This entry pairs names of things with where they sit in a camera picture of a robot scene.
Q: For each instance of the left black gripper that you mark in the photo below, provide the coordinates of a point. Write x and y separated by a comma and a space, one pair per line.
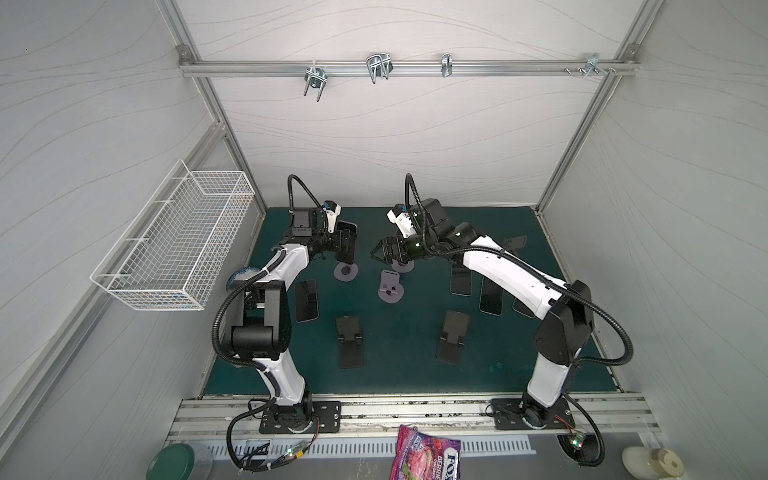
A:
343, 241

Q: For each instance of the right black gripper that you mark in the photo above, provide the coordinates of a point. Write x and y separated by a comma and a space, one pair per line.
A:
395, 247

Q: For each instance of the purple phone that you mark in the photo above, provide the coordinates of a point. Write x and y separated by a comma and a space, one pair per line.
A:
306, 301

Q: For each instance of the round stand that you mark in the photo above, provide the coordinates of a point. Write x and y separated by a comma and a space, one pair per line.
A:
346, 272
515, 244
390, 289
401, 267

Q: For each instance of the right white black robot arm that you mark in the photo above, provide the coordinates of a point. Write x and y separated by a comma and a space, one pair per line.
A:
565, 310

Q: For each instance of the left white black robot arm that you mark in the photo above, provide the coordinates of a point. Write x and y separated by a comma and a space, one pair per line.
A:
252, 327

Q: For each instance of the front left folding stand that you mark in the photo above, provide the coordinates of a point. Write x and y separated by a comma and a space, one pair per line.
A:
350, 342

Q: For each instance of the folding stand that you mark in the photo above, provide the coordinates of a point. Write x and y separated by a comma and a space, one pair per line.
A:
350, 342
452, 337

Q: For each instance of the front right folding stand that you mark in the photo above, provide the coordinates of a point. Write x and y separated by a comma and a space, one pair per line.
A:
452, 337

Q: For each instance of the blue white ceramic bowl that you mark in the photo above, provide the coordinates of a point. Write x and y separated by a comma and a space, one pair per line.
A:
241, 276

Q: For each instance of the left metal U-bolt clamp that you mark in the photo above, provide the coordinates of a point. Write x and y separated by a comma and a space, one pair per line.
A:
316, 79

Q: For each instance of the metal u-bolt clamp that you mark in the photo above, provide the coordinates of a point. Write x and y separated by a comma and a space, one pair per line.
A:
379, 65
316, 79

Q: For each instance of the centre metal U-bolt clamp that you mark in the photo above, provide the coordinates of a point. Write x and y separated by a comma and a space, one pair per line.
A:
379, 65

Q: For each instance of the pink snack bag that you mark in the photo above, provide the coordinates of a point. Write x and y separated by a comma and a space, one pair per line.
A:
421, 456

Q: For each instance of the aluminium cross bar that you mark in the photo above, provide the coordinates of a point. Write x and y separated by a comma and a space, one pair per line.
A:
401, 68

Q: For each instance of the white vent grille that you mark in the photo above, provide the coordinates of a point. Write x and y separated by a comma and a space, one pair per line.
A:
332, 447

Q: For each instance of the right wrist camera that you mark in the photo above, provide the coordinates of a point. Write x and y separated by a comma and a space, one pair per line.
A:
399, 216

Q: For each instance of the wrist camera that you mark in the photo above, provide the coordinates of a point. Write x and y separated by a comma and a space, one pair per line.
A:
332, 211
399, 216

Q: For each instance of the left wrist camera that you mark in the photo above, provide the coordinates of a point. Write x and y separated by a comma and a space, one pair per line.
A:
332, 211

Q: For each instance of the white wire basket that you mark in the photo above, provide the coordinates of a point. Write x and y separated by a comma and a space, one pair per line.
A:
170, 255

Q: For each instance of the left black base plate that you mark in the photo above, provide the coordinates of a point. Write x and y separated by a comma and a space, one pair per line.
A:
322, 417

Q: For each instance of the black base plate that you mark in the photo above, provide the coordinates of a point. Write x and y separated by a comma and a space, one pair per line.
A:
526, 414
322, 417

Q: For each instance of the small metal bracket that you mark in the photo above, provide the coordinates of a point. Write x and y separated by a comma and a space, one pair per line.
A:
446, 65

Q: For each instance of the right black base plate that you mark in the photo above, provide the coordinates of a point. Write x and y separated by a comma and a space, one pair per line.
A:
526, 414

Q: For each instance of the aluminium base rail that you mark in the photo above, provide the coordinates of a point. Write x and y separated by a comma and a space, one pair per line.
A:
441, 414

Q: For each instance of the right metal bolt bracket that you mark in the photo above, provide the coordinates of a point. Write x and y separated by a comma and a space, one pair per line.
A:
591, 67

